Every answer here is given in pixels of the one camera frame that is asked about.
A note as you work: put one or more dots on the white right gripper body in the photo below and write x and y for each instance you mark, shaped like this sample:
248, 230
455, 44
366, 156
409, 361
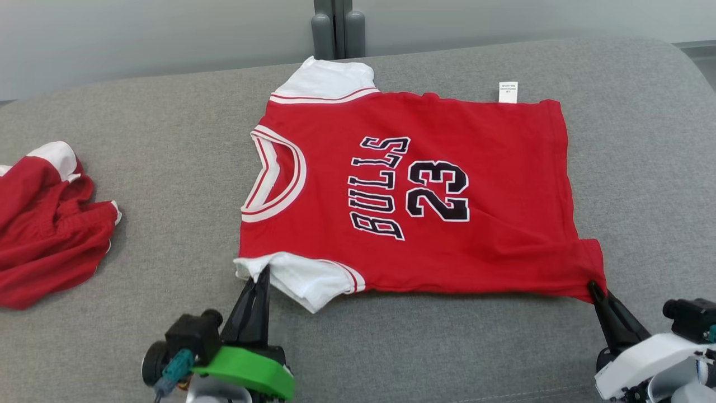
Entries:
643, 364

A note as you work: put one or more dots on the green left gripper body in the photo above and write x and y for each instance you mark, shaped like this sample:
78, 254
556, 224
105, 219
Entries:
251, 369

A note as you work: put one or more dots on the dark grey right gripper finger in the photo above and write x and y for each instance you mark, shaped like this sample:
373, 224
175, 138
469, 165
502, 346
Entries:
607, 324
626, 322

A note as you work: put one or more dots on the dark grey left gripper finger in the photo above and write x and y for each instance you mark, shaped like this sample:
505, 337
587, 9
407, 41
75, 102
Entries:
263, 313
243, 319

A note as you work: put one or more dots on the red Bulls 23 jersey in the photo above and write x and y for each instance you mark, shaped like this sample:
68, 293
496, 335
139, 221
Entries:
492, 168

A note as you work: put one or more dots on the red and white garment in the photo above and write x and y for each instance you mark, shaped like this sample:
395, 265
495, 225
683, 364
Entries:
45, 235

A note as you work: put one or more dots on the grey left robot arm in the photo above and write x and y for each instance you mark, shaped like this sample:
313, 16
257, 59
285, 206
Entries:
218, 394

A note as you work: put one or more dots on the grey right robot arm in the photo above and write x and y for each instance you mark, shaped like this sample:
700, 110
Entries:
679, 387

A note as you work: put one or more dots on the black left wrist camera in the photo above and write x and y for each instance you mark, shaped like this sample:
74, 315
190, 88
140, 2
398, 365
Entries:
190, 338

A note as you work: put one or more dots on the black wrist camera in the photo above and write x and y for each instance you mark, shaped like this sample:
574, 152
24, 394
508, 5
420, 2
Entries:
190, 338
691, 319

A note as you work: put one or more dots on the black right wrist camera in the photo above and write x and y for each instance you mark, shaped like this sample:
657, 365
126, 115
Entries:
691, 319

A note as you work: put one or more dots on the grey double partition post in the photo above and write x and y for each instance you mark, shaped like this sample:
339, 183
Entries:
338, 28

